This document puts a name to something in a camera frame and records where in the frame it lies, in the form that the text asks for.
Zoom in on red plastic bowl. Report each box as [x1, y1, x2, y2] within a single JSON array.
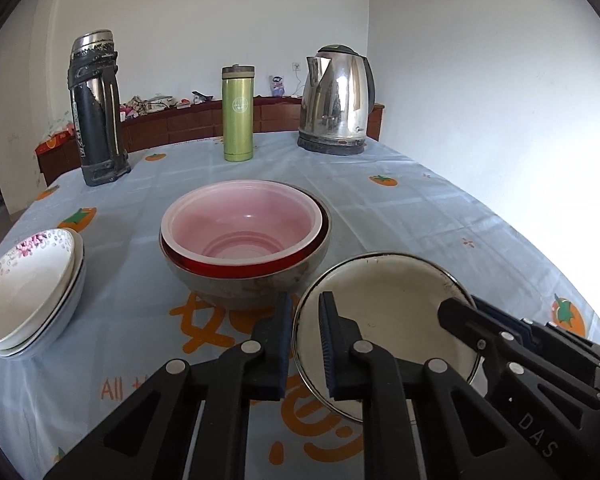
[[160, 195, 330, 278]]

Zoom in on orange printed box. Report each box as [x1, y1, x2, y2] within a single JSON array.
[[35, 132, 76, 155]]

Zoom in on black vacuum flask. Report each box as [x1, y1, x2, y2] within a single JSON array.
[[67, 29, 132, 187]]

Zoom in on floral cloth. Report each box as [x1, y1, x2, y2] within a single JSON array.
[[120, 95, 176, 121]]

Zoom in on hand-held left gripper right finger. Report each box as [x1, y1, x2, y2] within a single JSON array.
[[318, 291, 563, 480]]

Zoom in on plain white plate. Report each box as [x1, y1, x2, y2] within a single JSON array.
[[0, 255, 88, 359]]

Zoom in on green tumbler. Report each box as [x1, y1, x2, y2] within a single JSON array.
[[222, 64, 257, 163]]

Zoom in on white enamel bowl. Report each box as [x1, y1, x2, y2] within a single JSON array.
[[292, 252, 486, 423]]

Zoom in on stainless steel bowl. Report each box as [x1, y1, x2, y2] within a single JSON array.
[[165, 185, 333, 311]]

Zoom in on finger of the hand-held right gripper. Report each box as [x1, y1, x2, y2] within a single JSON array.
[[472, 296, 600, 401], [437, 298, 600, 480]]

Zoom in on white plate with red flowers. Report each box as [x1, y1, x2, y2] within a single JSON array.
[[0, 232, 85, 353]]

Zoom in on pink plastic bowl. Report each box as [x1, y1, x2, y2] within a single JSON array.
[[160, 179, 325, 262]]

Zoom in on light blue printed tablecloth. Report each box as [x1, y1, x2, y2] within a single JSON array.
[[0, 130, 600, 480]]

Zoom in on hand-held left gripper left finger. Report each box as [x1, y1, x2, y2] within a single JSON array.
[[44, 291, 293, 480]]

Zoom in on brown wooden cabinet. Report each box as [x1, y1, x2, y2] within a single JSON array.
[[35, 97, 385, 186]]

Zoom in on stainless steel electric kettle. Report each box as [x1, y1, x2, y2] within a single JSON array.
[[297, 44, 377, 157]]

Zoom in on pink floral rimmed plate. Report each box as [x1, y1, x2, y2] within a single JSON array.
[[0, 227, 77, 346]]

